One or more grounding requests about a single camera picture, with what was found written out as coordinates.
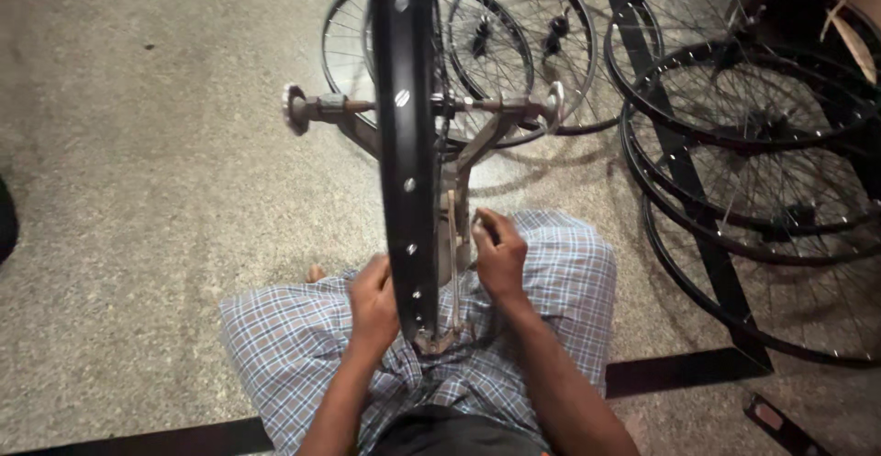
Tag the black bicycle wheel rim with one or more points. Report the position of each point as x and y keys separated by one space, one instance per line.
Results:
x=406 y=167

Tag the black shirt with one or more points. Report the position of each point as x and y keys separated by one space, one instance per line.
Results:
x=447 y=437

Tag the metal wheel truing stand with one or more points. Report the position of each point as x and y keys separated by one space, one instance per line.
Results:
x=497 y=128

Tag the black metal floor frame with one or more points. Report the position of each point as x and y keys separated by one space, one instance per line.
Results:
x=678 y=167

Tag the person's left foot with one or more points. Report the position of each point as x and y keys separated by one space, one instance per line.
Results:
x=315 y=274

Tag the pile of spoked bicycle wheels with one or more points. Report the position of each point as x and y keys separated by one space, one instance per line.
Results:
x=743 y=108

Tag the person's left fingers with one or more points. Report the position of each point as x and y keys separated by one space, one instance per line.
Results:
x=377 y=270

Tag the person's left hand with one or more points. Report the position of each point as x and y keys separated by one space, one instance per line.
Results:
x=371 y=311

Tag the black bicycle pedal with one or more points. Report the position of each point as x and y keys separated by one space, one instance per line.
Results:
x=778 y=425

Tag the blue checked lungi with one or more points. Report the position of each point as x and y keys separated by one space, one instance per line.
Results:
x=571 y=284

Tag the person's right hand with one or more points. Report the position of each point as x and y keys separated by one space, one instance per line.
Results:
x=502 y=263

